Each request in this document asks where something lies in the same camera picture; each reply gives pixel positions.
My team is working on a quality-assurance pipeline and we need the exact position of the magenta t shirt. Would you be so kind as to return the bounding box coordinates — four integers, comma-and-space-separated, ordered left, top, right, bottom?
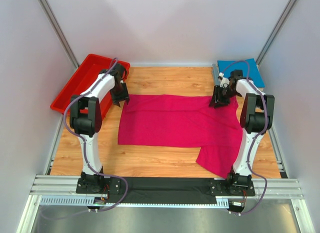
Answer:
118, 94, 243, 178

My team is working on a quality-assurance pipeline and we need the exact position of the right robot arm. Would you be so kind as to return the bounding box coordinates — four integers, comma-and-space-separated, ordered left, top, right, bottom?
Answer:
209, 69, 275, 196

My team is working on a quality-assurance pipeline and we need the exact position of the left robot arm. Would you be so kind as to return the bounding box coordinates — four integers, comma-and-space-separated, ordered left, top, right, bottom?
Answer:
65, 60, 130, 194

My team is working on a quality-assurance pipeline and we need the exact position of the grey folded t shirt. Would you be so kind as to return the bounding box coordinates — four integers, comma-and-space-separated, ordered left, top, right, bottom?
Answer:
212, 63, 221, 86

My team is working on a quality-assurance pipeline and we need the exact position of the red plastic bin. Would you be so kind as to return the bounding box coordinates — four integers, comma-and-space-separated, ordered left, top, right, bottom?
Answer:
50, 54, 115, 118

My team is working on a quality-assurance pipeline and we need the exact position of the blue folded t shirt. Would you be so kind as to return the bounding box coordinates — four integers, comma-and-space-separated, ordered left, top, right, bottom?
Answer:
217, 58, 265, 88

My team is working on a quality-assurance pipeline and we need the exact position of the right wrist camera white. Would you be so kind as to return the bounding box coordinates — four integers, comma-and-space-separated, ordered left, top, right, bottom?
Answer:
218, 72, 230, 88

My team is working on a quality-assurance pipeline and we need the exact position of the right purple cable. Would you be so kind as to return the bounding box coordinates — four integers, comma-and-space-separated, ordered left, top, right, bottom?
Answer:
219, 59, 272, 216

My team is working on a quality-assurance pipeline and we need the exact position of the purple cable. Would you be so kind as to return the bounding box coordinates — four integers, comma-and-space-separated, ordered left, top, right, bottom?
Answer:
219, 59, 272, 216
62, 57, 130, 213

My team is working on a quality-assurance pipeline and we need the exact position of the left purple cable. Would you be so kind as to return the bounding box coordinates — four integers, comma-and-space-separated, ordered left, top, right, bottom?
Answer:
62, 57, 130, 213

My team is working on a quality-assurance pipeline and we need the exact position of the right frame post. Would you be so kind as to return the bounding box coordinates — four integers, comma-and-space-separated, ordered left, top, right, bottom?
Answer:
255, 0, 299, 66

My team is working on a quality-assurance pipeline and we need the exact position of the frame post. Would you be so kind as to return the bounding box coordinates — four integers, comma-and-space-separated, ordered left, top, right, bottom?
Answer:
38, 0, 80, 69
255, 0, 299, 66

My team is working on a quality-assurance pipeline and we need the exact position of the left frame post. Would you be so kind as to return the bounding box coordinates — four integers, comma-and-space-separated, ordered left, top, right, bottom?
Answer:
38, 0, 80, 69

